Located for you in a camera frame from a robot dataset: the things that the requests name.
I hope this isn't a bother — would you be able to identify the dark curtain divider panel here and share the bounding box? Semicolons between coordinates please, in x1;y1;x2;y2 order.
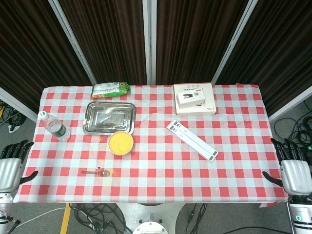
0;0;98;122
48;0;156;86
211;0;312;122
142;0;259;86

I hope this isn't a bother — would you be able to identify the green white snack bag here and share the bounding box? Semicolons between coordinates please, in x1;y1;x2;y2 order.
91;81;131;99

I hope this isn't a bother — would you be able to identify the black floor cable bundle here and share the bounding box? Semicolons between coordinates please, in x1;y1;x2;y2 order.
69;203;134;234
273;101;312;148
0;98;28;134

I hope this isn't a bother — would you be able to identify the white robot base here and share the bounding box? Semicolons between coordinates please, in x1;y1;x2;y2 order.
114;202;186;234

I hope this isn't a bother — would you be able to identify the white floor cable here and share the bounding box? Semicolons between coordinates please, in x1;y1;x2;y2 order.
12;207;67;230

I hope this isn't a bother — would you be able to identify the black cable with inline switch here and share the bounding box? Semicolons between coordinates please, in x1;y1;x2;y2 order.
187;203;208;230

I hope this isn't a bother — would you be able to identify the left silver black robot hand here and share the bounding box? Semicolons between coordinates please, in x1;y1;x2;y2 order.
0;139;39;193

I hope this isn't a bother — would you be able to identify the rectangular stainless steel tray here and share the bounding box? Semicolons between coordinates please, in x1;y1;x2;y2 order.
82;101;137;136

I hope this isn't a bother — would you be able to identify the large flat white box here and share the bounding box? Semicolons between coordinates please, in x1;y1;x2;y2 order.
173;83;217;116

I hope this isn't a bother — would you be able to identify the white folding laptop stand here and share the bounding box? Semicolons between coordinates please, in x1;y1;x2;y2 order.
166;119;219;162

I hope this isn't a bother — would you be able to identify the clear plastic water bottle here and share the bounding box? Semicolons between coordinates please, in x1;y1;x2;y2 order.
38;111;71;142

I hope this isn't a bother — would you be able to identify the small white stapler box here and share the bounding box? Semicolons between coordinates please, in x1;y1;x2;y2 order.
175;90;206;109

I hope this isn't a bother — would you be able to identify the silver spoon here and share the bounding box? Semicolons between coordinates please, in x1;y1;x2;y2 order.
81;170;111;177

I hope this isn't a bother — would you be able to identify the orange bowl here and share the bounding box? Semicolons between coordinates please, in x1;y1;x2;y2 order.
108;131;135;156

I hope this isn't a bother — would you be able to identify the red white checkered tablecloth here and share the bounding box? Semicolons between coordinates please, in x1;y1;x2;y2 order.
13;84;290;208

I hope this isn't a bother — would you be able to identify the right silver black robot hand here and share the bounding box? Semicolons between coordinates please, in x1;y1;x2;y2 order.
262;137;312;197

